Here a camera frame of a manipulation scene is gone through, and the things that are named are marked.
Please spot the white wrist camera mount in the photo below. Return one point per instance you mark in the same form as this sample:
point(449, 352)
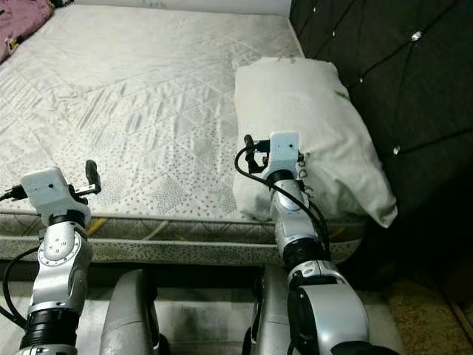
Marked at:
point(284, 151)
point(46, 188)

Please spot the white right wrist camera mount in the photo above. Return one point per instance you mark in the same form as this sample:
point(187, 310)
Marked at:
point(284, 151)

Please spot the grey robot left leg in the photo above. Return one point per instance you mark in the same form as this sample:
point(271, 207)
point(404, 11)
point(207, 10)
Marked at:
point(129, 318)

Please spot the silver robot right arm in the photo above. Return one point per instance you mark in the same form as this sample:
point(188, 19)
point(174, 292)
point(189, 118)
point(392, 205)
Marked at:
point(292, 222)

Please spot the off-white pillow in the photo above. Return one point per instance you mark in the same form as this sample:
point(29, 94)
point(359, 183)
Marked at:
point(303, 111)

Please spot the dark bed frame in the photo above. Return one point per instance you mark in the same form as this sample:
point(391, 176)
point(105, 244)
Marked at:
point(192, 272)

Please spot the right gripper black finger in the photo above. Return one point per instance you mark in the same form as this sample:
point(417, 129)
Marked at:
point(248, 144)

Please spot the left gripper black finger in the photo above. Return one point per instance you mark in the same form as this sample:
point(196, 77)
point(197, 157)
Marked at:
point(93, 174)

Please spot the white quilted mattress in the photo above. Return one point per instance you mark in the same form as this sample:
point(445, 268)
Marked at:
point(133, 111)

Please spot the black tufted headboard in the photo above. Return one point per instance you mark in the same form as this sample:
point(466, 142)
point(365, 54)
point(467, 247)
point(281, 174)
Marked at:
point(414, 96)

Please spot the purple Mickey print blanket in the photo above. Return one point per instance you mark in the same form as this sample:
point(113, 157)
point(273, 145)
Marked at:
point(18, 22)

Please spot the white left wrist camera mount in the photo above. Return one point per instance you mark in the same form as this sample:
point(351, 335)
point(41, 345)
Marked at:
point(46, 188)

